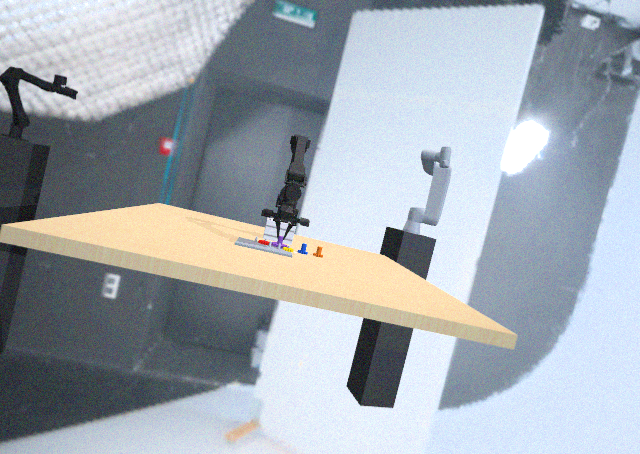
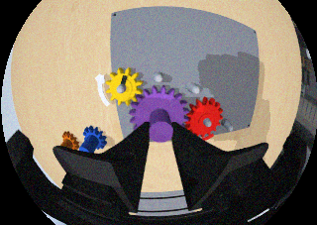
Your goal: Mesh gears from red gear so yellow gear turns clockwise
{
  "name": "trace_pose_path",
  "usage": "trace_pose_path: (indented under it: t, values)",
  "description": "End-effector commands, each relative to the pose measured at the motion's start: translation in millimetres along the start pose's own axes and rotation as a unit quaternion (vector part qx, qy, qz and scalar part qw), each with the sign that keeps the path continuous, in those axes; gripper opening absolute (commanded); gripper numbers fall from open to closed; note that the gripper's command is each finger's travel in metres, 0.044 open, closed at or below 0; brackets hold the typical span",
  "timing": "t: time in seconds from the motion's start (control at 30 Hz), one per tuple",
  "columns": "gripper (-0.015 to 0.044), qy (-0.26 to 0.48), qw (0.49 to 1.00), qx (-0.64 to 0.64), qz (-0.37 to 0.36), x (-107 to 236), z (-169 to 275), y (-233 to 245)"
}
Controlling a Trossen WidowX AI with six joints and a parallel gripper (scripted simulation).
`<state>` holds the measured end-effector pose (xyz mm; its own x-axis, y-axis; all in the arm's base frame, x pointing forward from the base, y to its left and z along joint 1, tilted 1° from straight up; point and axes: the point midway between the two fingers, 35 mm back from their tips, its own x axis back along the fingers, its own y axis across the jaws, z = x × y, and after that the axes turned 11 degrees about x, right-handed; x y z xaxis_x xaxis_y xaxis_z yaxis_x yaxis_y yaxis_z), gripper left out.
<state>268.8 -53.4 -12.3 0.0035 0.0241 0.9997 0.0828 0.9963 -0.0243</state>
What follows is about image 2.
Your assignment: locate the orange gear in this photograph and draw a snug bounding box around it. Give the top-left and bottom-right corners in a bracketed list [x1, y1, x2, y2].
[60, 131, 79, 150]

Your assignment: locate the blue gear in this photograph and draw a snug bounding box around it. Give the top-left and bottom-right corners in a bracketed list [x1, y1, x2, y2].
[79, 125, 107, 154]

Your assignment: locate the purple gear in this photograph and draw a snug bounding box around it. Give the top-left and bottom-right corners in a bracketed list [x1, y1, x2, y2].
[130, 85, 189, 143]

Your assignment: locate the red gear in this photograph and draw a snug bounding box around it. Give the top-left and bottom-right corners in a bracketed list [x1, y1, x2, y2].
[183, 97, 223, 138]

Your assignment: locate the yellow gear with black stripe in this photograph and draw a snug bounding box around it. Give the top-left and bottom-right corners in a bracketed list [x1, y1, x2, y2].
[106, 67, 143, 106]

